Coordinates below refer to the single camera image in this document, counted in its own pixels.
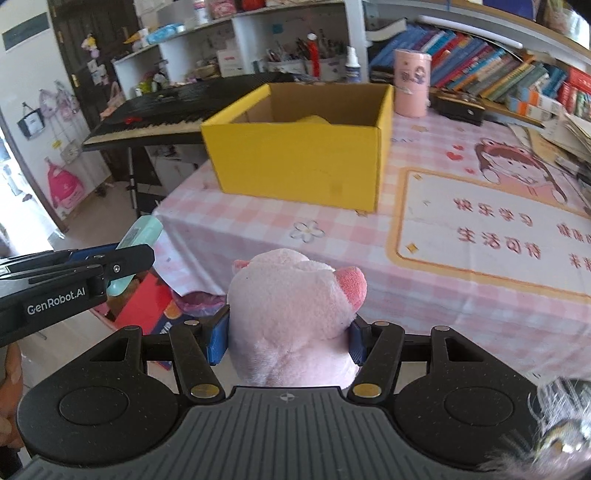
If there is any pink plush pig toy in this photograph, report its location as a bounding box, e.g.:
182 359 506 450
226 248 368 389

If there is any teal stapler with sticker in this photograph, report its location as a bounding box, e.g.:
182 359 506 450
105 215 163 297

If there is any person's left hand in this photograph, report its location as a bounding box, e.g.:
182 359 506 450
0 343 23 450

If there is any red box on floor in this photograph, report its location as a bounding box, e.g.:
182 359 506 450
91 271 184 335

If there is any pink backpack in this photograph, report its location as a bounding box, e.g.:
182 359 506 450
45 157 85 210

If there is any pink checkered cartoon tablecloth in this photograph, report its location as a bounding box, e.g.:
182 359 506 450
155 114 590 378

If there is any yellow cardboard box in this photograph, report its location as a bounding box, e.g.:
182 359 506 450
201 83 394 212

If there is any yellow tape roll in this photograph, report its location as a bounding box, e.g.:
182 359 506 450
297 115 329 125

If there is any black electronic keyboard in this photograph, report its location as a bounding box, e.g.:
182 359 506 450
82 72 296 151

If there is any dark brown wooden music box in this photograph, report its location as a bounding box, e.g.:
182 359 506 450
430 90 486 126

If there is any white spray bottle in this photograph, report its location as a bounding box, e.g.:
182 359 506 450
346 46 362 83

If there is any dark wooden door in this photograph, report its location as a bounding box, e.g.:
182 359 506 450
48 0 139 128

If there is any pink cylindrical pen holder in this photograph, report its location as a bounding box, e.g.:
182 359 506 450
394 49 432 118

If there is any pile of loose papers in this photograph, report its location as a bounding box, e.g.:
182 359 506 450
509 113 590 185

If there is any orange white medicine box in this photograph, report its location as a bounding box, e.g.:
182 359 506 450
505 88 564 122

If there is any row of leaning books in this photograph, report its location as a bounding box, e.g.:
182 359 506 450
370 24 590 120

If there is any red tassel ornament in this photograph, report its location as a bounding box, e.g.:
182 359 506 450
307 32 321 79

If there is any white bookshelf unit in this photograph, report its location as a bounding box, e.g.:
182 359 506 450
112 1 590 97

